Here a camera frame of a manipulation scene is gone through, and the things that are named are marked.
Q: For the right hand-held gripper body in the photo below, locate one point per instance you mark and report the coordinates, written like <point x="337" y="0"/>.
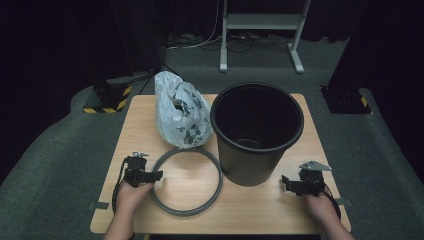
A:
<point x="312" y="181"/>

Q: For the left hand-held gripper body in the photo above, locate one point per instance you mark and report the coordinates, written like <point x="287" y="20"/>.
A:
<point x="136" y="166"/>

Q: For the black plastic trash bin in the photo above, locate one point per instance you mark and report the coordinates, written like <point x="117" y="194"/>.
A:
<point x="256" y="166"/>

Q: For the white panda print plastic bag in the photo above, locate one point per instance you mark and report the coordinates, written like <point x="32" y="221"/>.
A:
<point x="180" y="116"/>

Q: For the person's left hand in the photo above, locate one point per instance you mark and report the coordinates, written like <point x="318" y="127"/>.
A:
<point x="131" y="198"/>

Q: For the person's right hand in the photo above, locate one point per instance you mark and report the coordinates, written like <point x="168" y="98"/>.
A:
<point x="321" y="210"/>

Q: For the gray tape piece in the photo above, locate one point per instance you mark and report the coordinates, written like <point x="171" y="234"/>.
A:
<point x="98" y="205"/>
<point x="344" y="202"/>

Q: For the hazard-striped stand base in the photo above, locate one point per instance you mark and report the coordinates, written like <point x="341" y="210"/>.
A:
<point x="346" y="100"/>
<point x="110" y="110"/>

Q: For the dark upright panel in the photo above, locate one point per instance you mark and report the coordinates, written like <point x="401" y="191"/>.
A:
<point x="136" y="33"/>

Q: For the dark curtain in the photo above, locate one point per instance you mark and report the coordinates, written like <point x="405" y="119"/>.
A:
<point x="40" y="66"/>
<point x="383" y="50"/>

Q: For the white metal stand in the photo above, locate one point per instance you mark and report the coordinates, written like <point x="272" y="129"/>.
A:
<point x="263" y="21"/>

